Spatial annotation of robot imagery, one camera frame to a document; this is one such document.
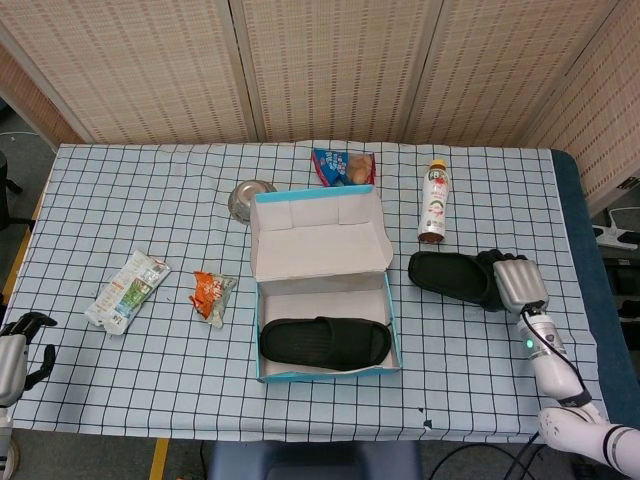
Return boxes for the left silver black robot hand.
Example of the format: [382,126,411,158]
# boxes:
[0,312,57,409]

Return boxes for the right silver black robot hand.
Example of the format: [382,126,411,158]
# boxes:
[474,248,552,315]

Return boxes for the black rubber slipper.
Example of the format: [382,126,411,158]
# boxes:
[407,249,506,312]
[259,315,393,372]

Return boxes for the blue cardboard shoe box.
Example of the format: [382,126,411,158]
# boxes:
[248,183,404,385]

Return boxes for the blue padded table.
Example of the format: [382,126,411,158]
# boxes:
[549,149,634,421]

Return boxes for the white chair base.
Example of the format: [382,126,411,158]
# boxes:
[592,207,640,249]

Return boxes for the white drink bottle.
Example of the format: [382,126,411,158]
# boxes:
[417,158,451,245]

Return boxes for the white green snack package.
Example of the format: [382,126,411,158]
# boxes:
[83,249,172,337]

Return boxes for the black stand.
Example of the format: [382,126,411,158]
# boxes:
[0,149,31,231]

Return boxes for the crumpled orange snack bag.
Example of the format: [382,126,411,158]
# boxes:
[187,270,237,329]

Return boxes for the blue red snack bag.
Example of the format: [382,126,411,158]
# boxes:
[311,147,376,188]

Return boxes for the blue checked tablecloth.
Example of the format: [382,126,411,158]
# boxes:
[0,142,612,444]

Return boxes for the blue padded seat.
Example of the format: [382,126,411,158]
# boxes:
[207,439,421,480]

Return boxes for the stainless steel bowl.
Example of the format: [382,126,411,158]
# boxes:
[227,179,277,225]

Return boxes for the woven folding screen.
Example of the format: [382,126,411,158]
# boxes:
[0,0,640,211]

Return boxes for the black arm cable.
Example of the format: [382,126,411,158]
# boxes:
[519,304,592,404]

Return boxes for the black floor cable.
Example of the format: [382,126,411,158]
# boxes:
[428,433,551,480]

